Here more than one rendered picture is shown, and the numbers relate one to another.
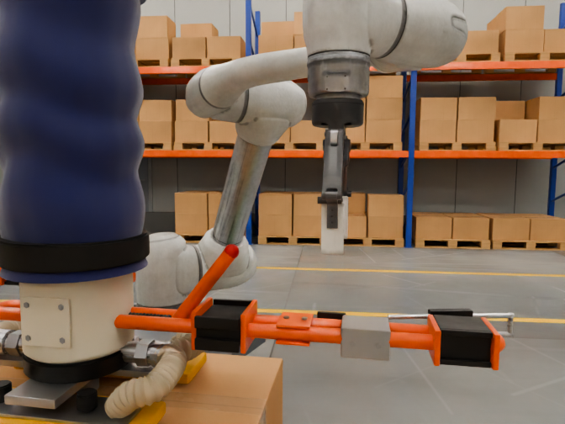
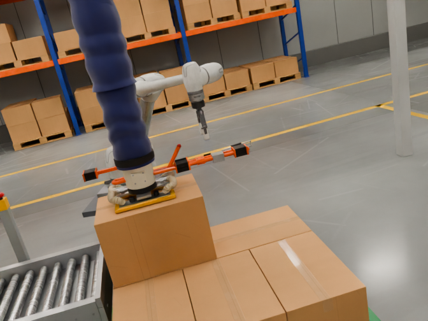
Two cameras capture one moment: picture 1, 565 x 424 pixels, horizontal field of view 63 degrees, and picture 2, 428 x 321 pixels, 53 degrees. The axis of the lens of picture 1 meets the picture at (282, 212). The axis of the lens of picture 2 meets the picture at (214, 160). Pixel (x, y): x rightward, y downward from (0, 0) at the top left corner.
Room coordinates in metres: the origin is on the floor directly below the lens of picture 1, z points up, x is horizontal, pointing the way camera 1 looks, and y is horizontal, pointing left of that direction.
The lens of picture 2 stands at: (-1.60, 0.59, 1.86)
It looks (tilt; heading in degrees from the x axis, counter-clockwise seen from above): 19 degrees down; 343
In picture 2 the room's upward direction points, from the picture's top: 12 degrees counter-clockwise
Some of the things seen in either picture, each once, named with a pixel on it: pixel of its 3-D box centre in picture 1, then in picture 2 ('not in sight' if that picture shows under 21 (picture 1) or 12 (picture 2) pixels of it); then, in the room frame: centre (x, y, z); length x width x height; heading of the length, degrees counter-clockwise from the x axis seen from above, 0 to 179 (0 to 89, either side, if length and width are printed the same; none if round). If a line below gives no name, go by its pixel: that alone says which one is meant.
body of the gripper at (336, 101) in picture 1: (337, 131); (199, 108); (0.68, -0.08, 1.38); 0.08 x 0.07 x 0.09; 170
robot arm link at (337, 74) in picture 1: (338, 80); (196, 95); (0.68, -0.08, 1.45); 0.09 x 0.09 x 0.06
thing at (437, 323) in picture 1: (461, 340); (239, 150); (0.63, -0.26, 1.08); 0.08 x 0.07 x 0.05; 81
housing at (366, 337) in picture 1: (365, 336); (217, 156); (0.66, -0.12, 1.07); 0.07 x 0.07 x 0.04; 81
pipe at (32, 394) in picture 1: (81, 352); (142, 186); (0.74, 0.33, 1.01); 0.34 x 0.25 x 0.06; 81
